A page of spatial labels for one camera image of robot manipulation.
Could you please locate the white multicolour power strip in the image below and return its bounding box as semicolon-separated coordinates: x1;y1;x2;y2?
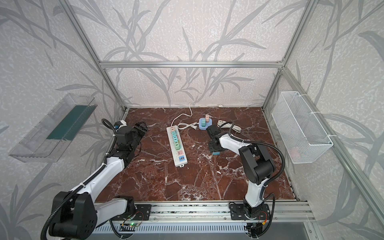
166;126;188;168

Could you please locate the white wire mesh basket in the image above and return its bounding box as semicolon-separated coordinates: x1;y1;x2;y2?
272;91;334;164

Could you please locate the white cord with plug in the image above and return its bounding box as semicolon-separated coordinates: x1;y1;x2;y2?
177;122;199;131

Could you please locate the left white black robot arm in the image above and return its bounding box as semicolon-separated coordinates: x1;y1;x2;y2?
40;119;148;240

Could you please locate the light blue square socket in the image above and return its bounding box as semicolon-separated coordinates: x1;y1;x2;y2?
199;117;213;131

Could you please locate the coiled white cable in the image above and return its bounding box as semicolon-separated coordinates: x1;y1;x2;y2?
216;119;243;133

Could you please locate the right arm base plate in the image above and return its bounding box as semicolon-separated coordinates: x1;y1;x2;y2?
229;202;270;222

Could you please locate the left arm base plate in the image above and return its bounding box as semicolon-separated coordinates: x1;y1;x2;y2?
131;204;152;221

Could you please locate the white power strip cable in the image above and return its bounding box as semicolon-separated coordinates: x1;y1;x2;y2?
170;102;224;127

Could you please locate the clear plastic wall tray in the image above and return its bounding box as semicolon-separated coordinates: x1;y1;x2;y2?
9;94;98;163

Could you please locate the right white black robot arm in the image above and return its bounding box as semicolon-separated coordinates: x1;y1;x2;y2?
207;122;286;219

